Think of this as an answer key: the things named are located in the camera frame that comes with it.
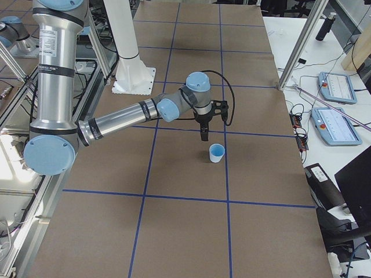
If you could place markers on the light blue plastic cup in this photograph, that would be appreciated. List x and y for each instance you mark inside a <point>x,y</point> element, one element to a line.
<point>216,153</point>

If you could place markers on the black monitor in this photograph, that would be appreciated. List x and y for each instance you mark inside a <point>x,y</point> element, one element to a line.
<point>354,184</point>

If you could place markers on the black bottle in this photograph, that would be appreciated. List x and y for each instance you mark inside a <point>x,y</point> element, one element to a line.
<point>326,26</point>

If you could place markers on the white pedestal column base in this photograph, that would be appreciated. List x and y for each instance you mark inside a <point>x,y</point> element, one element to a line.
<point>132,75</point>

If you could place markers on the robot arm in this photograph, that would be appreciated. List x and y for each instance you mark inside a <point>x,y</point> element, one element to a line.
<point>57,133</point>
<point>12,31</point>

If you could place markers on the circuit board with wires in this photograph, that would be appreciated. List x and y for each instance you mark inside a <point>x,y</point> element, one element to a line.
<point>300,132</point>

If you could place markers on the blue teach pendant near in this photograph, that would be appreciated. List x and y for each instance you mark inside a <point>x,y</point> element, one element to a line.
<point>333,128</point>

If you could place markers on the blue teach pendant far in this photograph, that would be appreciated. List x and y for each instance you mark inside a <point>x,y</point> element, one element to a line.
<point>336,88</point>

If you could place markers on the aluminium frame post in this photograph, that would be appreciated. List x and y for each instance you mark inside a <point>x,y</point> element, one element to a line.
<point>306,32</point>

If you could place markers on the reacher grabber stick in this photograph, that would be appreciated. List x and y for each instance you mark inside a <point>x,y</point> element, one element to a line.
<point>365,126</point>

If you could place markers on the blue teach pendant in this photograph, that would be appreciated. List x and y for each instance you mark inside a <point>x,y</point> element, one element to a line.
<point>333,128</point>
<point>336,88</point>

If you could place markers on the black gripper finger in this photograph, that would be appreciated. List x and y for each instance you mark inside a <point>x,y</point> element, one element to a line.
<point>204,131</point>

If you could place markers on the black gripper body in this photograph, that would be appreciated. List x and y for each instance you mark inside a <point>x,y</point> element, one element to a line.
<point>203,119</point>

